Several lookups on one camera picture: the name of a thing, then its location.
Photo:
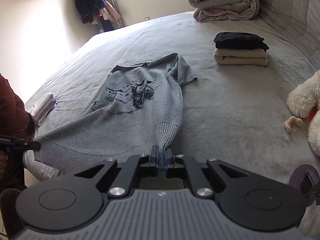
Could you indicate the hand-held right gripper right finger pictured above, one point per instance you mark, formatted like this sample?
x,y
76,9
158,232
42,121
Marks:
x,y
167,165

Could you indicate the stack of white folded clothes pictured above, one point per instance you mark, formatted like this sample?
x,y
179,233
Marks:
x,y
42,107

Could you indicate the dark grey round object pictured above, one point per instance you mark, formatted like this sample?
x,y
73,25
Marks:
x,y
300,180

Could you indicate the person's left hand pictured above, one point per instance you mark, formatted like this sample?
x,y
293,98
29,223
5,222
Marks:
x,y
2,165

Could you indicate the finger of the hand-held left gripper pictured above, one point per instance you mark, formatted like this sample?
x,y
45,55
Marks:
x,y
28,145

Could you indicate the beige folded garment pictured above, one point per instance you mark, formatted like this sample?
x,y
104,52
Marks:
x,y
240,57

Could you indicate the black folded garment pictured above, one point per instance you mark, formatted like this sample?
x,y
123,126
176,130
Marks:
x,y
240,40

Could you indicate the hanging dark blue jacket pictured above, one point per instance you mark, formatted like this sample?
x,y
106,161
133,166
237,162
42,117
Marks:
x,y
87,0

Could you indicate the grey bed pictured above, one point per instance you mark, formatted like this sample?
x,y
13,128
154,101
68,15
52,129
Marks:
x,y
237,117

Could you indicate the person's brown fleece top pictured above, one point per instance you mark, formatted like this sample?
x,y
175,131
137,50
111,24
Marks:
x,y
8,212

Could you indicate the person's left forearm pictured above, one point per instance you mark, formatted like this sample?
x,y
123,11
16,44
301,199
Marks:
x,y
12,110

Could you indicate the hanging pink clothes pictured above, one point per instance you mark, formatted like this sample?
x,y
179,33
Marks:
x,y
111,13

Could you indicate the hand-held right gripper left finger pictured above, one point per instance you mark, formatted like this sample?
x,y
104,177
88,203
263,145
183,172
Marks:
x,y
157,165

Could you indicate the folded grey pink comforter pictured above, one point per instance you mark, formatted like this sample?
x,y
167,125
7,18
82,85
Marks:
x,y
225,2

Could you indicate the white plush toy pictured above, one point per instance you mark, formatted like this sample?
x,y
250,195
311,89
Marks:
x,y
303,92

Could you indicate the grey knit sweater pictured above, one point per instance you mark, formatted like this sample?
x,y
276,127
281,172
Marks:
x,y
130,120

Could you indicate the grey quilted headboard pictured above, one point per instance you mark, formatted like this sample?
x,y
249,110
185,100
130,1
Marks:
x,y
295,10

